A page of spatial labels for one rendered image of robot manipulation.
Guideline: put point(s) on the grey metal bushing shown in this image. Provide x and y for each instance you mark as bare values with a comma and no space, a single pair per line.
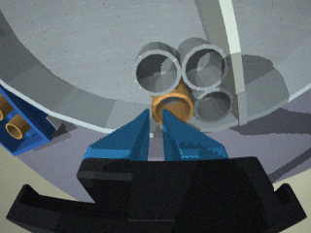
213,109
212,74
156,85

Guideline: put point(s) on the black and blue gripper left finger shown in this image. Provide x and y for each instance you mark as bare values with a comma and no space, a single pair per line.
131,141

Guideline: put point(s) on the blue open crate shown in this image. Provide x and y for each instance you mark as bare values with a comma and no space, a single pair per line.
42,125

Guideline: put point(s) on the bronze bushing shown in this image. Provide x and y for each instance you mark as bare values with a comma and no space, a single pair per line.
17,124
5,107
182,110

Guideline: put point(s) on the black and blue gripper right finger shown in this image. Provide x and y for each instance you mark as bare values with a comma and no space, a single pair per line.
186,142

